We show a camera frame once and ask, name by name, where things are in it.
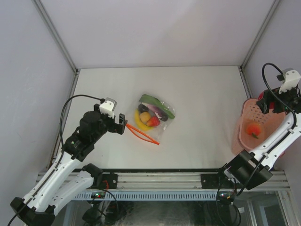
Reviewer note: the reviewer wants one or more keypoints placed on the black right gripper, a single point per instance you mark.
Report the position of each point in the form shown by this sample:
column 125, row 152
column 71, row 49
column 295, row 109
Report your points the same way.
column 273, row 95

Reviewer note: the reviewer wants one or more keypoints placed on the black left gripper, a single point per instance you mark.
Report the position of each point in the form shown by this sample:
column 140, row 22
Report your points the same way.
column 115, row 127

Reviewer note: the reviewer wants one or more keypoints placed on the yellow fake banana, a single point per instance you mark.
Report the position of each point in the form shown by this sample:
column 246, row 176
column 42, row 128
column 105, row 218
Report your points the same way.
column 139, row 124

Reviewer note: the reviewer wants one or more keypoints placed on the wrinkled yellow fake fruit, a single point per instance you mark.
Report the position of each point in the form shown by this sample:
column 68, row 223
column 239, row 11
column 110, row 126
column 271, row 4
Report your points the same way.
column 144, row 117

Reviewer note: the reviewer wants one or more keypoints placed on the clear zip top bag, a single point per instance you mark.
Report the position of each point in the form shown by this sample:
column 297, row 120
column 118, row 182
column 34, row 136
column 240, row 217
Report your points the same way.
column 152, row 136

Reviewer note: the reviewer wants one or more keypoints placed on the orange fake peach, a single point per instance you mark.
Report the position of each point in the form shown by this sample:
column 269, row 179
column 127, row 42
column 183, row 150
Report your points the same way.
column 253, row 129

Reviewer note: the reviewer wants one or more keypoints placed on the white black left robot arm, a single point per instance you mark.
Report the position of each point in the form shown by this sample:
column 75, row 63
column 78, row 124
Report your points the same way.
column 41, row 205

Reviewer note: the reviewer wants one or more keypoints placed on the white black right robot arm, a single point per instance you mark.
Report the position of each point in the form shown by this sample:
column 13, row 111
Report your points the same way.
column 252, row 168

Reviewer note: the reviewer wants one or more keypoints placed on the purple fake eggplant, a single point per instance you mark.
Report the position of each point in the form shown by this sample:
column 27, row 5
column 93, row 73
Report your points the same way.
column 154, row 110

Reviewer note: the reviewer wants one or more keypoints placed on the pink plastic basket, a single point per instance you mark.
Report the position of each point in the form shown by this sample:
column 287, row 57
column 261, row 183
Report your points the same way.
column 251, row 113

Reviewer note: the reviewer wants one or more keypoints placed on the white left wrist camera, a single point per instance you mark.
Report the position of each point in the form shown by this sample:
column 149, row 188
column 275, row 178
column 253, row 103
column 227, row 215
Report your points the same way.
column 108, row 106

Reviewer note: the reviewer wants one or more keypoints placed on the aluminium corner frame post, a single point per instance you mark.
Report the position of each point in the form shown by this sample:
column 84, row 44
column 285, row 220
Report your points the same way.
column 264, row 26

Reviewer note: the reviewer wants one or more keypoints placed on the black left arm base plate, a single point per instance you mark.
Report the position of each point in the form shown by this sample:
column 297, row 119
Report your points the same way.
column 106, row 181

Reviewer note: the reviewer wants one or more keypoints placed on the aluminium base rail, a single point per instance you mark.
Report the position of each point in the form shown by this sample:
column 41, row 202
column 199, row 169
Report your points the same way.
column 185, row 181

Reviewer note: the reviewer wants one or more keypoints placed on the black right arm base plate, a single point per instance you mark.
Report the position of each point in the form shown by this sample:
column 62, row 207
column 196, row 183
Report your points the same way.
column 215, row 180

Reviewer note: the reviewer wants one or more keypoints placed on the perforated grey cable duct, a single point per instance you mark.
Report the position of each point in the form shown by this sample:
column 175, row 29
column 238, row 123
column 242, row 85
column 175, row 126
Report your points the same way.
column 146, row 196

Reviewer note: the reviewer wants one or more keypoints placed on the left aluminium corner post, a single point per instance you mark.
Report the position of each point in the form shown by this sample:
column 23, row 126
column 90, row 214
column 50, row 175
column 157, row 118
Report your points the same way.
column 54, row 33

